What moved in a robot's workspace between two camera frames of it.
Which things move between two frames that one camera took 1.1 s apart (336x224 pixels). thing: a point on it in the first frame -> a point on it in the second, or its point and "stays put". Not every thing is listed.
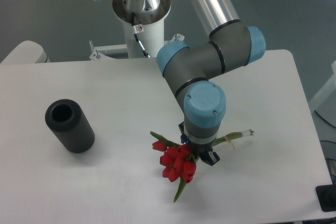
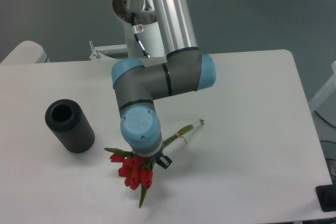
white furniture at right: x=324 y=103 stays put
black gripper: x=200 y=150 -> x=165 y=161
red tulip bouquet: x=178 y=161 -> x=137 y=171
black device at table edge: x=326 y=195 stays put
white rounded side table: x=26 y=52 stays put
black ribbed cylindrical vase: x=68 y=121 stays put
